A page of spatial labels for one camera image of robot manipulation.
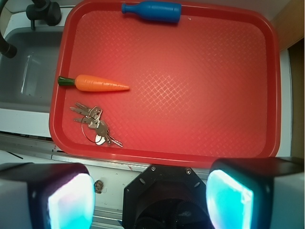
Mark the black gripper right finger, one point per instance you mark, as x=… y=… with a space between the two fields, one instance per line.
x=256 y=193

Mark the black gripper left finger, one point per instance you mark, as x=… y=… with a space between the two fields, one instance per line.
x=46 y=196

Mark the silver key bunch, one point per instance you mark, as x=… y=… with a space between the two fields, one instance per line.
x=92 y=118

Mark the red plastic tray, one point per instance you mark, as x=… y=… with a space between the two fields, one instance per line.
x=206 y=87

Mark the grey plastic sink basin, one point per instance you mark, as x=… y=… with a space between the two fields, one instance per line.
x=26 y=80

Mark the orange toy carrot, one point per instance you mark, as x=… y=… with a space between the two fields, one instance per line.
x=89 y=83

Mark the black faucet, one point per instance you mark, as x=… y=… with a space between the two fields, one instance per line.
x=46 y=10

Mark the blue toy bottle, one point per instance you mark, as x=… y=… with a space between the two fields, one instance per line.
x=155 y=11

